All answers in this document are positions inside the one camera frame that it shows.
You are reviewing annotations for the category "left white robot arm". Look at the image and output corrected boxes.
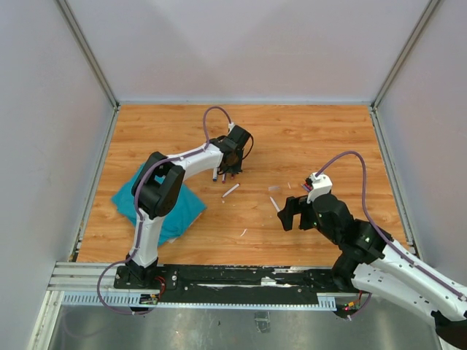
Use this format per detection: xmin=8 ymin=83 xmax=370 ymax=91
xmin=118 ymin=123 xmax=254 ymax=289

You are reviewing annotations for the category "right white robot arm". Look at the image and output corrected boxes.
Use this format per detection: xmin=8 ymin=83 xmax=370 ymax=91
xmin=277 ymin=193 xmax=466 ymax=349

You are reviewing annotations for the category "white pen red end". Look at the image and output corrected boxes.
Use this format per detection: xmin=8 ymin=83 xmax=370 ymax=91
xmin=269 ymin=196 xmax=281 ymax=212

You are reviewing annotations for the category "thin white red-end pen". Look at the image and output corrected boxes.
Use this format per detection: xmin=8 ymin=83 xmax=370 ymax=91
xmin=221 ymin=183 xmax=240 ymax=198

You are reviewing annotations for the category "teal cloth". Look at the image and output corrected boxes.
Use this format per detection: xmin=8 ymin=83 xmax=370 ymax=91
xmin=112 ymin=164 xmax=207 ymax=246

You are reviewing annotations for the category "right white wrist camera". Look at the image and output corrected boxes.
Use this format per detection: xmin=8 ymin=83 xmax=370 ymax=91
xmin=306 ymin=173 xmax=333 ymax=203

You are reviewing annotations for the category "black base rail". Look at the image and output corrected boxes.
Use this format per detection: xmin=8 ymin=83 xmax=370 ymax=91
xmin=114 ymin=265 xmax=358 ymax=306

